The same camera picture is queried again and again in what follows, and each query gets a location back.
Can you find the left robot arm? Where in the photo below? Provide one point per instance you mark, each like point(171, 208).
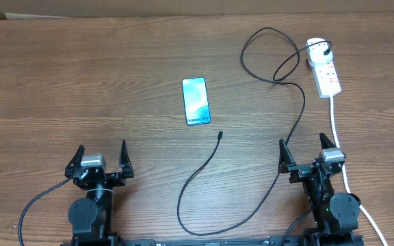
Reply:
point(91, 216)

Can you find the blue Galaxy smartphone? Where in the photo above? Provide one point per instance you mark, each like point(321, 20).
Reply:
point(196, 102)

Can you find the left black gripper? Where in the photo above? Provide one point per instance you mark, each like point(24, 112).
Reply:
point(117, 179)

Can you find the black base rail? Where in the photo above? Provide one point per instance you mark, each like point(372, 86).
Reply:
point(270, 241)

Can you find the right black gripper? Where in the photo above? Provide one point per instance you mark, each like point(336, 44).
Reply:
point(300, 171)

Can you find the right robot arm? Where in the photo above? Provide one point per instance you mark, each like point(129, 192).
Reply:
point(335, 214)

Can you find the white charger plug adapter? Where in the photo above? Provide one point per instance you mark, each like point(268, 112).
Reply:
point(319, 52)

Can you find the white power strip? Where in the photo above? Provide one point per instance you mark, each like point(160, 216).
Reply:
point(326, 80)

